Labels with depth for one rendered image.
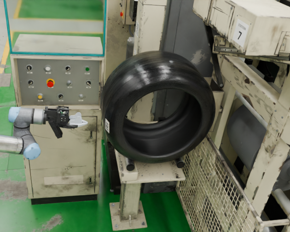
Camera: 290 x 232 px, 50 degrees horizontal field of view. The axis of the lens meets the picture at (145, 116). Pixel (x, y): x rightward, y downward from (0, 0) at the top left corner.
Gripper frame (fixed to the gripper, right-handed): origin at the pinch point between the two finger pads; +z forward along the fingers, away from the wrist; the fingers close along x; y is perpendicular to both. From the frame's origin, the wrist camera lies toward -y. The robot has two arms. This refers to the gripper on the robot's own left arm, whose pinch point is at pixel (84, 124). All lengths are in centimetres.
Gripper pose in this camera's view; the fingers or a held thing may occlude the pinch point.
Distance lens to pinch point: 160.2
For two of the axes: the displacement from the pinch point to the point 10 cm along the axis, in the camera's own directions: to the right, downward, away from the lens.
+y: 2.3, -8.4, -5.0
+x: -1.9, -5.4, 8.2
